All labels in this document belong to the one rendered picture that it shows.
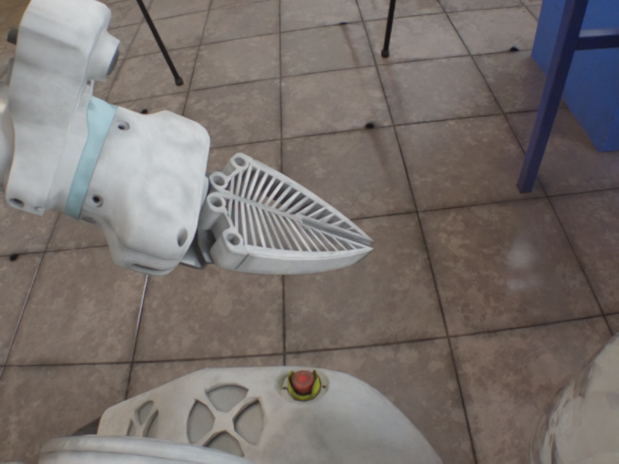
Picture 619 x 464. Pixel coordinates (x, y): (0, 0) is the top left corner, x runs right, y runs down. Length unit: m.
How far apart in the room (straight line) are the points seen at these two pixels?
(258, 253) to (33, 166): 0.13
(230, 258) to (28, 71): 0.15
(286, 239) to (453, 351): 0.72
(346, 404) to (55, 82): 0.45
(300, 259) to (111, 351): 0.86
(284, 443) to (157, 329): 0.61
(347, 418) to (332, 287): 0.54
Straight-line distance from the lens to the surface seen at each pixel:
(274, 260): 0.28
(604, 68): 1.39
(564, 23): 0.99
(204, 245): 0.29
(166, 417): 0.62
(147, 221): 0.25
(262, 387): 0.57
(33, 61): 0.23
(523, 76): 1.67
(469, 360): 0.98
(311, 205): 0.33
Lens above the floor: 0.89
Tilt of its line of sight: 48 degrees down
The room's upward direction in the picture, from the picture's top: 12 degrees counter-clockwise
